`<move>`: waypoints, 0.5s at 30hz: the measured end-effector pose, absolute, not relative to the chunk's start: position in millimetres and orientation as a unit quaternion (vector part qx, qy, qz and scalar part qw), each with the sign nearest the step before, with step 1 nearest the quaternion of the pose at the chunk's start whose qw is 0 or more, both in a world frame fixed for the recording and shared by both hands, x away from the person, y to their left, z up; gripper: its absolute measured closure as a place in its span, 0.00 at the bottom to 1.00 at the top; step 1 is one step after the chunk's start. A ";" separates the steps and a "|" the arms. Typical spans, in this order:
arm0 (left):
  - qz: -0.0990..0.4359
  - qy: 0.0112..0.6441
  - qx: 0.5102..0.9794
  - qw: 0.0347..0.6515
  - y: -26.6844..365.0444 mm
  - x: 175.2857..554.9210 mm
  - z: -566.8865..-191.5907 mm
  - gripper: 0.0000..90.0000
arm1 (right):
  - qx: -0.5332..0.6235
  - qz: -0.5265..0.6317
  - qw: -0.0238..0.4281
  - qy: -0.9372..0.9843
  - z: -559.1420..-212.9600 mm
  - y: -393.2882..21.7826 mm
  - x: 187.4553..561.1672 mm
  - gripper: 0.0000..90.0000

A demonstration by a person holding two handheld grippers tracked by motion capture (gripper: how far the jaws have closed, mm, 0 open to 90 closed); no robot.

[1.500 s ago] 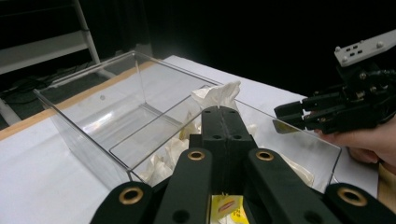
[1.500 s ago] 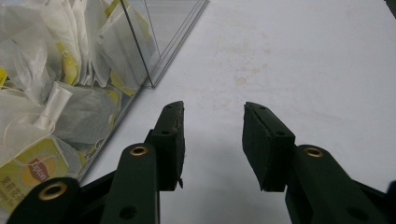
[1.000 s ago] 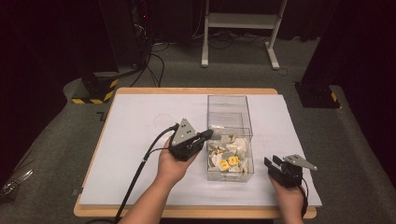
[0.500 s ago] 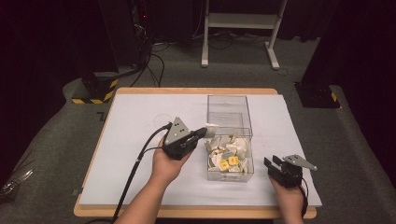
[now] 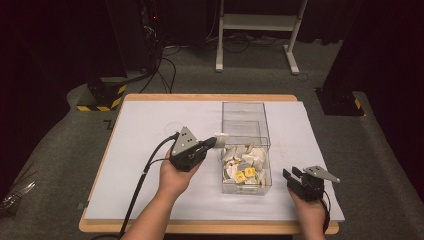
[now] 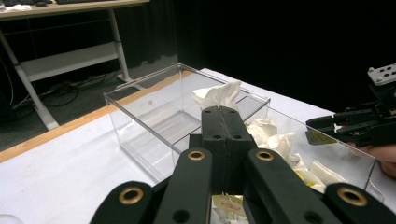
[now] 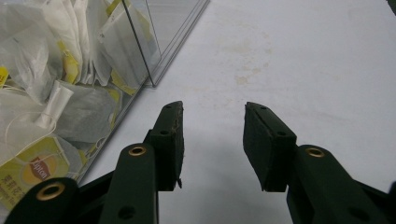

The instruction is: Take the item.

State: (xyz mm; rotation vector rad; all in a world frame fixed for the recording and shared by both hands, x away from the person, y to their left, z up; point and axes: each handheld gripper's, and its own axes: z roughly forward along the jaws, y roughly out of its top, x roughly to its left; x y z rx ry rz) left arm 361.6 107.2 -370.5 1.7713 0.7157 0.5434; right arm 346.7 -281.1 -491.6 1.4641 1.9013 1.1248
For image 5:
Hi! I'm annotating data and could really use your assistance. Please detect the dark equipment rack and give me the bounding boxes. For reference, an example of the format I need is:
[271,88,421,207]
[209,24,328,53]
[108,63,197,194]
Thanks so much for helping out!
[138,0,165,73]

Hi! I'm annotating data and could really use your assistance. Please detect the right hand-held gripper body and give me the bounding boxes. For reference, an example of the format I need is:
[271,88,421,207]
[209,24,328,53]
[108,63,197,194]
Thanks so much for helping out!
[287,165,341,203]

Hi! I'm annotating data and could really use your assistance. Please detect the black yellow striped stand base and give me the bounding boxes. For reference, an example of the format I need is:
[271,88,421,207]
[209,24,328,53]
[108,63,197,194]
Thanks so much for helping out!
[76,77,128,113]

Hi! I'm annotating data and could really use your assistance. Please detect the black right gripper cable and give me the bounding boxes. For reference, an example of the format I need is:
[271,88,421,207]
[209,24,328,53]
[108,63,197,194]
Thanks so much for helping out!
[319,190,332,234]

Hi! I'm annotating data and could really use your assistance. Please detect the clear plastic drawer case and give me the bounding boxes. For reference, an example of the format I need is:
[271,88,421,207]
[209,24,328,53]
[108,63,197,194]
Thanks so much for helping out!
[221,101,271,148]

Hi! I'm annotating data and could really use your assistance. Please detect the person's left hand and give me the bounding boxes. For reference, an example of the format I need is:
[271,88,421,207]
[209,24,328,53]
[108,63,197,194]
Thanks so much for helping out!
[157,149,203,202]

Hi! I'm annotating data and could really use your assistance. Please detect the crumpled clear plastic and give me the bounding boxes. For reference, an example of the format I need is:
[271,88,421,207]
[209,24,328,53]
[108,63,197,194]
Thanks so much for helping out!
[0,180,37,215]

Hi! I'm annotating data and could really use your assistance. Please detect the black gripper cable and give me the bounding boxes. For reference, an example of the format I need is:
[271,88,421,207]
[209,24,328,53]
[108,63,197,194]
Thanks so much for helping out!
[118,132,181,239]
[319,190,332,234]

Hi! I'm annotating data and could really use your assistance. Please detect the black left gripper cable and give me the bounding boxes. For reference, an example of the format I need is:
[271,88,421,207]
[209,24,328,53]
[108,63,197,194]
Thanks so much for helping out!
[118,132,181,239]

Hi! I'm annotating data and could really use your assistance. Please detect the wooden table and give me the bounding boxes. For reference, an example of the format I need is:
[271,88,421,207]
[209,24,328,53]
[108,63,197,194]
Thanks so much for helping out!
[78,93,340,235]

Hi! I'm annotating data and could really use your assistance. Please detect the clear plastic drawer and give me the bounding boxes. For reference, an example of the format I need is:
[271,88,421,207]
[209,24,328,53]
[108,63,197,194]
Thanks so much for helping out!
[220,142,273,196]

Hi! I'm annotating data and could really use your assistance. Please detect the white snack packet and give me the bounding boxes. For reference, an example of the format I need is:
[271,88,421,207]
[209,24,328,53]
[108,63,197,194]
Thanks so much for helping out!
[213,132,230,149]

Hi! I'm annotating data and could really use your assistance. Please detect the person's right hand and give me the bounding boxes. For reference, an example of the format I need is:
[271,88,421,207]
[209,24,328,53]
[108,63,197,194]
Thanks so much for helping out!
[287,189,330,235]

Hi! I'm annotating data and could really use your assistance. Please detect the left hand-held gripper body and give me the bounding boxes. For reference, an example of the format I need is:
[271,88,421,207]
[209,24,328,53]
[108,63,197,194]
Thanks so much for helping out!
[168,126,210,173]

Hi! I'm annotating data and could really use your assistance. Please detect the pile of white packets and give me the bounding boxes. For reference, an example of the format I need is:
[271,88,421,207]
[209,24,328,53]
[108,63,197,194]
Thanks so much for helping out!
[222,143,268,186]

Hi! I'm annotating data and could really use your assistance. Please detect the white table mat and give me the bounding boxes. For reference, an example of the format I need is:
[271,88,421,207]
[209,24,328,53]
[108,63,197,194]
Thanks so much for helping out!
[83,100,346,223]

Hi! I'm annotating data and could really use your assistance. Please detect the white metal stand frame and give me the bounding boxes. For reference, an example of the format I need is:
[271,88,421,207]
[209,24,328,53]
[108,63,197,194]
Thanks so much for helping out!
[215,0,309,76]

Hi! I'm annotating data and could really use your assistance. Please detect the black floor cables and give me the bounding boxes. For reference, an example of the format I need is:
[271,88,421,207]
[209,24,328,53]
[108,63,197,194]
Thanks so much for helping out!
[139,44,183,95]

